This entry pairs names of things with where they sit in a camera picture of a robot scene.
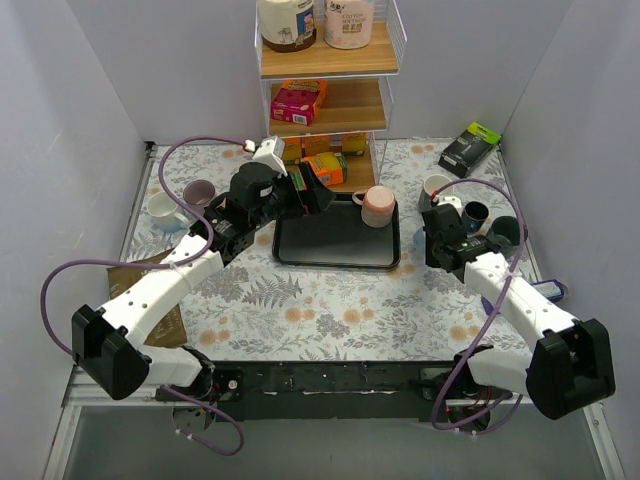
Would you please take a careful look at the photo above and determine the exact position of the navy blue mug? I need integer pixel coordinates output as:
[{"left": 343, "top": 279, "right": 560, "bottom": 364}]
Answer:
[{"left": 461, "top": 201, "right": 489, "bottom": 235}]

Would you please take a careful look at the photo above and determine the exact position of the pink mug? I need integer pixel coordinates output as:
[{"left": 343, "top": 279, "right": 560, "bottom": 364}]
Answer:
[{"left": 352, "top": 185, "right": 396, "bottom": 228}]

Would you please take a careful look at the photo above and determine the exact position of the slate blue mug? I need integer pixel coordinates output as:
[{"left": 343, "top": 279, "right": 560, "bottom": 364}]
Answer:
[{"left": 418, "top": 174, "right": 451, "bottom": 212}]

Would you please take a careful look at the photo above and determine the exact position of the dark grey mug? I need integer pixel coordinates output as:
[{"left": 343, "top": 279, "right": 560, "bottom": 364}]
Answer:
[{"left": 486, "top": 216, "right": 528, "bottom": 260}]

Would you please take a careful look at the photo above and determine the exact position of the lavender purple mug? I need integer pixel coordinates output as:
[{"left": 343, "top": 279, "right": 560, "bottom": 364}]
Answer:
[{"left": 183, "top": 179, "right": 216, "bottom": 214}]

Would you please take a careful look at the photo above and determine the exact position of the white and blue mug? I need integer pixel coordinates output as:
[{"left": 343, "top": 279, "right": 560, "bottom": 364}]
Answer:
[{"left": 147, "top": 192, "right": 191, "bottom": 233}]

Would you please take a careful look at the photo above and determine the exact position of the light blue faceted mug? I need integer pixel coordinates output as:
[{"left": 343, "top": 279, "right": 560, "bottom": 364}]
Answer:
[{"left": 413, "top": 228, "right": 426, "bottom": 251}]

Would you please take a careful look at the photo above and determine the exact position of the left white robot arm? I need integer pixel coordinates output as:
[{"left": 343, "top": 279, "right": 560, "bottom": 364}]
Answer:
[{"left": 72, "top": 162, "right": 336, "bottom": 400}]

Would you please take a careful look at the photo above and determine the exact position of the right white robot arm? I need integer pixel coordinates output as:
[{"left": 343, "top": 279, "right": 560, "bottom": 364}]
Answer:
[{"left": 422, "top": 204, "right": 616, "bottom": 420}]

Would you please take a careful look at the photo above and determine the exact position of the orange green sponge pack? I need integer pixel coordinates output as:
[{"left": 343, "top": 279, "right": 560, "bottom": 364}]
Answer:
[{"left": 297, "top": 152, "right": 348, "bottom": 187}]

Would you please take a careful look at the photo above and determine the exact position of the black serving tray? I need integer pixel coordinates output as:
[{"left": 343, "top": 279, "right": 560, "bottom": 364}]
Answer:
[{"left": 272, "top": 193, "right": 401, "bottom": 269}]

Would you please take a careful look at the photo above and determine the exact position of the yellow sponge box middle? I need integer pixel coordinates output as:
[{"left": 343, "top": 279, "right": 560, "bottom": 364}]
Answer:
[{"left": 304, "top": 135, "right": 331, "bottom": 156}]

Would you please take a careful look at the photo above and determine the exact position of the yellow sponge box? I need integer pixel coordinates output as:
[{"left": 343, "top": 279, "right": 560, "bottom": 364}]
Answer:
[
  {"left": 282, "top": 137, "right": 303, "bottom": 164},
  {"left": 341, "top": 132, "right": 368, "bottom": 156},
  {"left": 304, "top": 135, "right": 331, "bottom": 156}
]

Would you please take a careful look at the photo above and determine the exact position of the yellow sponge box left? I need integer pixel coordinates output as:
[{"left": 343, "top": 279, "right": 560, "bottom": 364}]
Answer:
[{"left": 282, "top": 137, "right": 303, "bottom": 164}]

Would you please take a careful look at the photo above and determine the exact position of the yellow sponge box right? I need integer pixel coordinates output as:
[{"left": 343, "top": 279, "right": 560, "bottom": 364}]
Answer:
[{"left": 341, "top": 132, "right": 368, "bottom": 156}]

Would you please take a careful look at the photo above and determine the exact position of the pink orange sponge box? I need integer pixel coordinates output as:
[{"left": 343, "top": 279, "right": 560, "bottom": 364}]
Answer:
[{"left": 270, "top": 79, "right": 328, "bottom": 126}]

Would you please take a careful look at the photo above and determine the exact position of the floral table mat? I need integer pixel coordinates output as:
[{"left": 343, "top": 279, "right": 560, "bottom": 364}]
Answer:
[{"left": 117, "top": 139, "right": 561, "bottom": 362}]

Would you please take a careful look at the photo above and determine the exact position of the black green razor box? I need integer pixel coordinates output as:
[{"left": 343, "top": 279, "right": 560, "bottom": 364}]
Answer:
[{"left": 438, "top": 122, "right": 501, "bottom": 178}]

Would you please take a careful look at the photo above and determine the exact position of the purple white box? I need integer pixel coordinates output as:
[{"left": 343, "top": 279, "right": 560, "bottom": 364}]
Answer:
[{"left": 480, "top": 278, "right": 569, "bottom": 317}]

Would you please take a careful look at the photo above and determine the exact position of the brown cartoon paper roll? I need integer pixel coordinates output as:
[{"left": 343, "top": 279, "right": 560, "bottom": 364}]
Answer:
[{"left": 257, "top": 0, "right": 317, "bottom": 53}]

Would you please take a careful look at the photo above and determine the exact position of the brown paper bag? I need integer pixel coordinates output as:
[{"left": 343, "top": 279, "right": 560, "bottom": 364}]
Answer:
[{"left": 107, "top": 267, "right": 187, "bottom": 348}]

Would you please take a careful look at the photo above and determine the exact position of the pink cotton tissue roll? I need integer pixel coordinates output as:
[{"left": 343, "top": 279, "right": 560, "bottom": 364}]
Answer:
[{"left": 324, "top": 0, "right": 375, "bottom": 50}]

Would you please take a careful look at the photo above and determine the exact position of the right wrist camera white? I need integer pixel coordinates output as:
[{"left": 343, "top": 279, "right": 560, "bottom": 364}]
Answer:
[{"left": 433, "top": 194, "right": 463, "bottom": 213}]

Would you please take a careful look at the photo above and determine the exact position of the white wire wooden shelf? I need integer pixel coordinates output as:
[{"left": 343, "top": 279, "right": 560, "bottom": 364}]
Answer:
[{"left": 254, "top": 1, "right": 407, "bottom": 192}]

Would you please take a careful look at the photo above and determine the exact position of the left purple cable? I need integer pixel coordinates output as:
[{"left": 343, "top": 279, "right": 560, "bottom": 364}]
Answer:
[{"left": 39, "top": 136, "right": 254, "bottom": 456}]

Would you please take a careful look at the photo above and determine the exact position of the purple cable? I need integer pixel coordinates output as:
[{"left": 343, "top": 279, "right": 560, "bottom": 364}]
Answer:
[
  {"left": 430, "top": 178, "right": 527, "bottom": 436},
  {"left": 39, "top": 136, "right": 254, "bottom": 456}
]

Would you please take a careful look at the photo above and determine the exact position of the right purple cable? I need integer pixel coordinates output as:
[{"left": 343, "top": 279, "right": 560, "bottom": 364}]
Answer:
[{"left": 430, "top": 178, "right": 527, "bottom": 436}]

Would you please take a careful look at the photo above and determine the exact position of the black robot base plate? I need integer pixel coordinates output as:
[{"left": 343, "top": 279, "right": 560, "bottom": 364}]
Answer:
[{"left": 196, "top": 361, "right": 454, "bottom": 422}]

